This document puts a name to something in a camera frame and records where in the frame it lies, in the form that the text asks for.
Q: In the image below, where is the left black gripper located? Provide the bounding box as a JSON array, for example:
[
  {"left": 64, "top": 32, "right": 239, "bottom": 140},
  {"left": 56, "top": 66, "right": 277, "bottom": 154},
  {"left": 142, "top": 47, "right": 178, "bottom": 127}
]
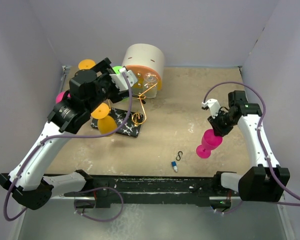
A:
[{"left": 85, "top": 58, "right": 132, "bottom": 113}]

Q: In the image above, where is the green wine glass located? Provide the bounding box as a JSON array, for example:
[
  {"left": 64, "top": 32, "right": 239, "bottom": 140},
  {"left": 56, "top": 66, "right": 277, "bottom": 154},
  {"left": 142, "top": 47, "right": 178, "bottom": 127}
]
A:
[{"left": 112, "top": 65, "right": 123, "bottom": 74}]

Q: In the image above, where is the pink wine glass front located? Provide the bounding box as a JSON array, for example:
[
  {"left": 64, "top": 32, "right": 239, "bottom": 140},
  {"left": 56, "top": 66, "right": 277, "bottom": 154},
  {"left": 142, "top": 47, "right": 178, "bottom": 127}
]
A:
[{"left": 196, "top": 129, "right": 223, "bottom": 159}]

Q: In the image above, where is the pink wine glass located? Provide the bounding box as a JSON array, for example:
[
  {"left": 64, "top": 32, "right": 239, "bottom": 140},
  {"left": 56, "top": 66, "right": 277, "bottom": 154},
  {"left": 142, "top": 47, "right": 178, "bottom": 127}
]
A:
[
  {"left": 196, "top": 129, "right": 223, "bottom": 159},
  {"left": 55, "top": 91, "right": 71, "bottom": 104}
]

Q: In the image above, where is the orange wine glass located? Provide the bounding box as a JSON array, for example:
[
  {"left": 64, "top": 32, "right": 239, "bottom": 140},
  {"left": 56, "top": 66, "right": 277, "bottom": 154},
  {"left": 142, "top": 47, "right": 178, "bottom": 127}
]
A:
[
  {"left": 78, "top": 59, "right": 96, "bottom": 70},
  {"left": 91, "top": 102, "right": 118, "bottom": 136}
]

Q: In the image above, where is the clear wine glass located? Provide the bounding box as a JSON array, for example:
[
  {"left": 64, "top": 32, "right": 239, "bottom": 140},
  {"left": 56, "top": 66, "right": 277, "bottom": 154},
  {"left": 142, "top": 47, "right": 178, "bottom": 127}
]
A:
[{"left": 142, "top": 73, "right": 159, "bottom": 99}]

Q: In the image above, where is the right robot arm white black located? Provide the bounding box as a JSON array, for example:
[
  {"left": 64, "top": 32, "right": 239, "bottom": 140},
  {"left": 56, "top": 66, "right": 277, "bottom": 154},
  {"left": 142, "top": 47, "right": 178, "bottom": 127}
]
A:
[{"left": 201, "top": 90, "right": 290, "bottom": 203}]

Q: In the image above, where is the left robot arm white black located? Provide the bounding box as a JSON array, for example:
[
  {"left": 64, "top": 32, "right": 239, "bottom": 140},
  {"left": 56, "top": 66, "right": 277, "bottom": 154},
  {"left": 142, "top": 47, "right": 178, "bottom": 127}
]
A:
[{"left": 0, "top": 58, "right": 138, "bottom": 210}]

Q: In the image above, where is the white round drawer cabinet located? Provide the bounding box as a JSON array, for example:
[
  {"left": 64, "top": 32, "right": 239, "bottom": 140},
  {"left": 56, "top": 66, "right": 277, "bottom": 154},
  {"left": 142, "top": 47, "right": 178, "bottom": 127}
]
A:
[{"left": 121, "top": 43, "right": 165, "bottom": 92}]

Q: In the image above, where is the black s-hook carabiner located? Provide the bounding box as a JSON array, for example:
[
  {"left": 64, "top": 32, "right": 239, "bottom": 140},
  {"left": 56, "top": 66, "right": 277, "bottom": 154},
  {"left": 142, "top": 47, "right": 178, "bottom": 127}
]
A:
[{"left": 175, "top": 150, "right": 183, "bottom": 161}]

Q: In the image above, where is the small blue white bottle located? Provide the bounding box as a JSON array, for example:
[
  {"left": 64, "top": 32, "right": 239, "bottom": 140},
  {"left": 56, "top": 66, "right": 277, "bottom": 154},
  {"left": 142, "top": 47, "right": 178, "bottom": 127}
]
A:
[{"left": 171, "top": 161, "right": 178, "bottom": 173}]

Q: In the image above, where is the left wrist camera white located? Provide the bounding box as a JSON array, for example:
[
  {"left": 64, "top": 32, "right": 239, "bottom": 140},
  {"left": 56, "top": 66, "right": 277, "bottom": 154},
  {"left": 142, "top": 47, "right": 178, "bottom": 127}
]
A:
[{"left": 110, "top": 67, "right": 138, "bottom": 92}]

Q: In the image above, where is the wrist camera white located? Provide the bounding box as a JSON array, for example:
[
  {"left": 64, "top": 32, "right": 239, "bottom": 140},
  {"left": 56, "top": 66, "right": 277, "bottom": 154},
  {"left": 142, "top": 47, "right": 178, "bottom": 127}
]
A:
[
  {"left": 110, "top": 67, "right": 138, "bottom": 92},
  {"left": 201, "top": 98, "right": 221, "bottom": 119}
]

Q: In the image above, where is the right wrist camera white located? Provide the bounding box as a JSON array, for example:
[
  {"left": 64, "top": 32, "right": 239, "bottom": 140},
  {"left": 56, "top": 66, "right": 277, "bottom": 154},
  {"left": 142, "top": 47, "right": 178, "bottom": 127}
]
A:
[{"left": 201, "top": 98, "right": 221, "bottom": 119}]

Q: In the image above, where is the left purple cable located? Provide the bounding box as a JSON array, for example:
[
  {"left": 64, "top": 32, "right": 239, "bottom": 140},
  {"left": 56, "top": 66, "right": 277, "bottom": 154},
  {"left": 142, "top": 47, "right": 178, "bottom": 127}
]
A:
[{"left": 2, "top": 72, "right": 134, "bottom": 222}]

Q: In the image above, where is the gold wire wine glass rack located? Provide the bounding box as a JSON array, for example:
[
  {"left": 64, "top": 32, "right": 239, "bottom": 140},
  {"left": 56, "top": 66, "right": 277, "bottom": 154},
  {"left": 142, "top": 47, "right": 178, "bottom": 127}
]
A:
[{"left": 116, "top": 80, "right": 150, "bottom": 138}]

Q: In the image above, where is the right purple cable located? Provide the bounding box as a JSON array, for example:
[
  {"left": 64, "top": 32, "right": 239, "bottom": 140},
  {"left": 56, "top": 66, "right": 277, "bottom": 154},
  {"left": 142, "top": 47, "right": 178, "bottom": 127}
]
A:
[{"left": 202, "top": 82, "right": 300, "bottom": 208}]

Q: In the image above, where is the purple cable loop under rail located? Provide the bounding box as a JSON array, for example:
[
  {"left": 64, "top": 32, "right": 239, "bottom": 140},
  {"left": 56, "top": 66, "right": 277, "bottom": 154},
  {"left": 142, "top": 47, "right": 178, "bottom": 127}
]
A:
[{"left": 73, "top": 186, "right": 125, "bottom": 222}]

